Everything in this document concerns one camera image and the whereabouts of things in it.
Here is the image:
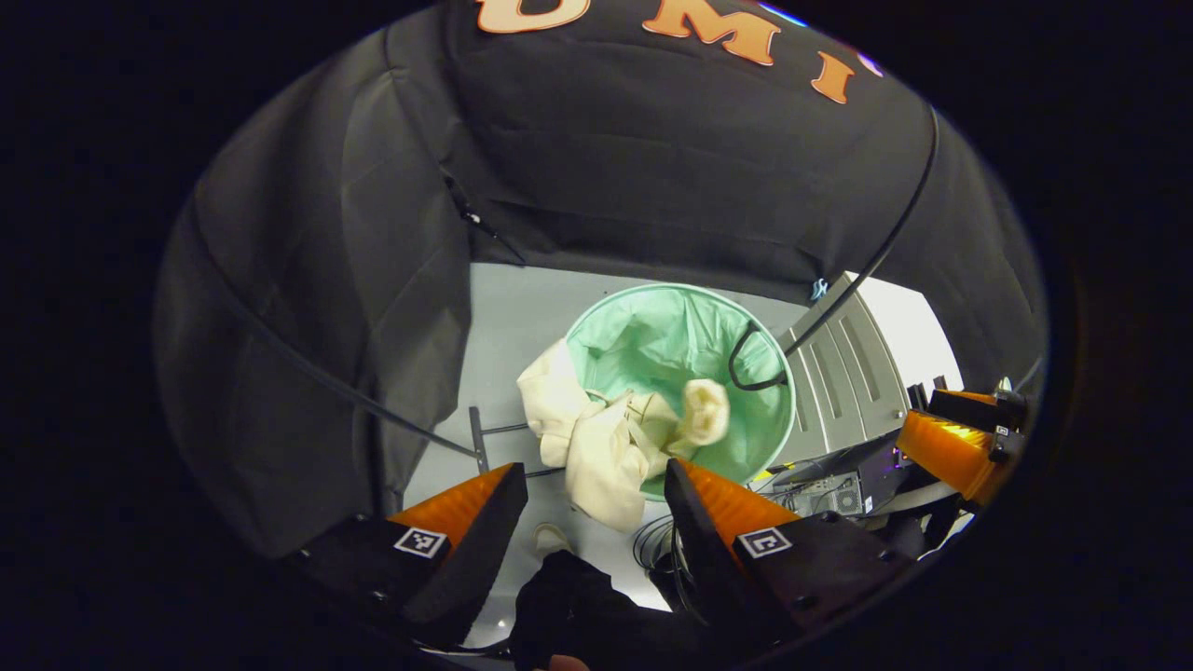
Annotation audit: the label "cream button-up shirt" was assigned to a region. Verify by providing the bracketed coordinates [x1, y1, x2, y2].
[517, 337, 733, 534]

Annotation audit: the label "person's dark trousers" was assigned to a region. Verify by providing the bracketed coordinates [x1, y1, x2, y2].
[508, 550, 737, 671]

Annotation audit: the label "person's white shoe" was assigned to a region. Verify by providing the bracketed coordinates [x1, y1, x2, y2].
[531, 522, 576, 560]

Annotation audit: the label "black cable coil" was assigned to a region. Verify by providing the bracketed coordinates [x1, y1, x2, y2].
[632, 515, 695, 602]

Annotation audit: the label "green laundry hamper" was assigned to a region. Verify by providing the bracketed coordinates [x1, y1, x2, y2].
[563, 282, 799, 501]

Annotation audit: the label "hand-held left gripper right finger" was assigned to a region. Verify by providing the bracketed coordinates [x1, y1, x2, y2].
[664, 457, 919, 653]

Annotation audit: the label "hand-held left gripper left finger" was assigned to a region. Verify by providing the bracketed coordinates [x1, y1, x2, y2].
[284, 461, 530, 651]

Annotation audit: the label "black computer case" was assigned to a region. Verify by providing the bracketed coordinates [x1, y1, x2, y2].
[769, 431, 919, 519]

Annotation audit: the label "black backdrop cloth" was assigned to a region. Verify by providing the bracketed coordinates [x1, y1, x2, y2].
[154, 0, 1049, 560]

